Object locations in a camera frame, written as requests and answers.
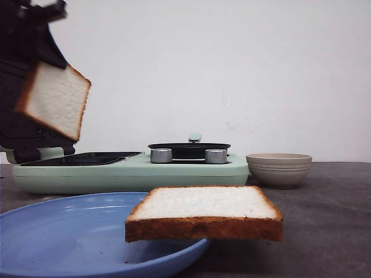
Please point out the silver control knob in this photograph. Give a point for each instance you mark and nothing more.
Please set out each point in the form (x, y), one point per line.
(161, 155)
(215, 156)

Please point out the mint green breakfast maker base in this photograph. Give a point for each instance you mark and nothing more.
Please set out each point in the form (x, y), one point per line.
(123, 172)

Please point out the grey table mat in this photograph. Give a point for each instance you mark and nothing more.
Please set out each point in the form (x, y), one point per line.
(326, 228)

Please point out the white bread slice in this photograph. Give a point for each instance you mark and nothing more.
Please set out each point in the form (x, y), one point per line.
(205, 212)
(55, 98)

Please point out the right silver control knob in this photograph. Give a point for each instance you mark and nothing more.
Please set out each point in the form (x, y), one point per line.
(215, 156)

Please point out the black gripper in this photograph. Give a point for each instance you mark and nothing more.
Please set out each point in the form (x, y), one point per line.
(22, 18)

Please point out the black frying pan green handle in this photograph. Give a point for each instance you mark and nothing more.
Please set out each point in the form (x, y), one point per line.
(193, 149)

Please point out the left silver control knob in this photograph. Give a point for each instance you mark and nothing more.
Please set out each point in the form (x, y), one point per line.
(161, 155)

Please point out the beige ceramic bowl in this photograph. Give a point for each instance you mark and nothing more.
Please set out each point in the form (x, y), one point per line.
(283, 170)

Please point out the blue plate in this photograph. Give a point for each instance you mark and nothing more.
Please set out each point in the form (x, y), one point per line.
(84, 236)

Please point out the breakfast maker hinged lid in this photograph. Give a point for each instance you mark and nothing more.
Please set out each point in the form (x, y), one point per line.
(22, 139)

